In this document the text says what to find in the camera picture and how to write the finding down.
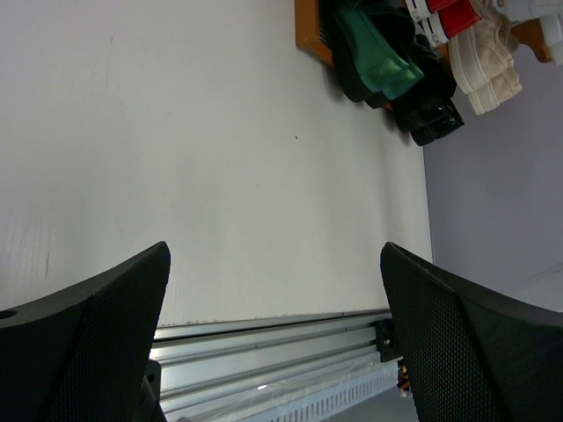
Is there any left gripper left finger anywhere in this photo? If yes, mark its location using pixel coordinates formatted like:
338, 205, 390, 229
1, 242, 171, 421

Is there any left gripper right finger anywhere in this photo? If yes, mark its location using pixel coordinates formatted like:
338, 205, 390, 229
380, 242, 562, 421

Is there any black loafer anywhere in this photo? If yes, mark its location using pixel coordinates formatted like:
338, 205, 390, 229
411, 100, 465, 147
391, 7, 457, 132

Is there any green loafer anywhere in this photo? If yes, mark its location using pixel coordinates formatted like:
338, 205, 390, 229
365, 62, 425, 109
323, 1, 409, 103

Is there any beige lace sneaker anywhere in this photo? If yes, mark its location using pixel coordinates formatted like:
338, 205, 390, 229
467, 67, 523, 115
448, 11, 519, 94

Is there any red canvas sneaker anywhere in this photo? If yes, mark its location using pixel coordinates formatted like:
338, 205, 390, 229
405, 0, 441, 22
420, 0, 482, 47

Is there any small white sneaker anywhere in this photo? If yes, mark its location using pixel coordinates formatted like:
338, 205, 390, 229
539, 13, 563, 66
495, 0, 562, 22

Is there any wooden shoe shelf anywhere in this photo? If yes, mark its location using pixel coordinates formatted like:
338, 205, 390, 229
294, 0, 553, 111

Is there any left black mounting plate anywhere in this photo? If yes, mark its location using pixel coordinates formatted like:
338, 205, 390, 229
132, 360, 166, 422

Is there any black mounting plate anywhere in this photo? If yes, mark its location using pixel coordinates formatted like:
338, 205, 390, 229
132, 360, 166, 422
375, 318, 403, 362

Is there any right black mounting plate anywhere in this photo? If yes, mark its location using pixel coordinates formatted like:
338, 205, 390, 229
375, 318, 403, 362

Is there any aluminium rail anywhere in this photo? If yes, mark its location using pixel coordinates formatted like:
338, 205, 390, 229
150, 311, 391, 401

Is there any perforated cable duct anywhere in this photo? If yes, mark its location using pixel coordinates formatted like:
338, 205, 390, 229
166, 360, 418, 421

